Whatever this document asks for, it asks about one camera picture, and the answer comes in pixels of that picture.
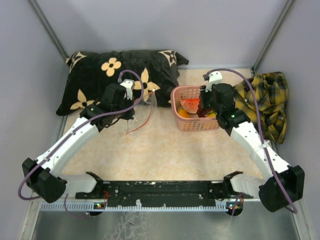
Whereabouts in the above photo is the pink plastic basket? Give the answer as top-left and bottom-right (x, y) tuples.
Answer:
(170, 85), (220, 132)

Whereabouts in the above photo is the dark red grape bunch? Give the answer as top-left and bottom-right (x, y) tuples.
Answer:
(196, 104), (208, 118)

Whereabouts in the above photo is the watermelon slice toy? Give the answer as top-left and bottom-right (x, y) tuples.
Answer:
(180, 98), (200, 114)

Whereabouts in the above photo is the yellow mango toy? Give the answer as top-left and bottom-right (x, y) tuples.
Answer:
(206, 112), (216, 118)

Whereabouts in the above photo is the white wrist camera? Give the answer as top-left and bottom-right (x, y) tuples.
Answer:
(203, 71), (223, 93)
(120, 79), (135, 100)

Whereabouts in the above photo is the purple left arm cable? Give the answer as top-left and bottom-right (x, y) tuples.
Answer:
(17, 69), (145, 201)

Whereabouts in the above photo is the orange fruit toy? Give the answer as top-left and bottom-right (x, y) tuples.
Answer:
(177, 109), (190, 118)

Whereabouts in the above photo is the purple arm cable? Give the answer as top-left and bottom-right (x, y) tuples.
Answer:
(17, 69), (145, 201)
(209, 68), (299, 215)

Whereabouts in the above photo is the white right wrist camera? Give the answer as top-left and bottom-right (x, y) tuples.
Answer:
(203, 71), (223, 93)

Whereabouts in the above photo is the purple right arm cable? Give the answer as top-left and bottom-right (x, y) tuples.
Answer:
(209, 68), (299, 215)

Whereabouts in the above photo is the yellow plaid shirt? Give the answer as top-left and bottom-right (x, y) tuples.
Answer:
(233, 71), (289, 144)

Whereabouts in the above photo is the aluminium frame rail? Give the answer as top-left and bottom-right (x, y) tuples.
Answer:
(39, 197), (245, 213)

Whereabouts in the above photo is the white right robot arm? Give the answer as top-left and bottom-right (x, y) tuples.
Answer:
(199, 83), (305, 212)

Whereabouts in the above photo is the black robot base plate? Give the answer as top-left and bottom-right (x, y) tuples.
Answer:
(75, 180), (238, 203)

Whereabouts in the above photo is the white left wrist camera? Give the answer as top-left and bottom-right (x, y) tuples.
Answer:
(120, 79), (135, 100)

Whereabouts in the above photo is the clear zip top bag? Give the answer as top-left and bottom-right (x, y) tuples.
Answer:
(125, 89), (158, 135)

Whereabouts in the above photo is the black floral pillow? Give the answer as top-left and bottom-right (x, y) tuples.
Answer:
(55, 49), (190, 117)

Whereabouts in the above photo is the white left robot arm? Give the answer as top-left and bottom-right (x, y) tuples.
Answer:
(22, 79), (135, 203)

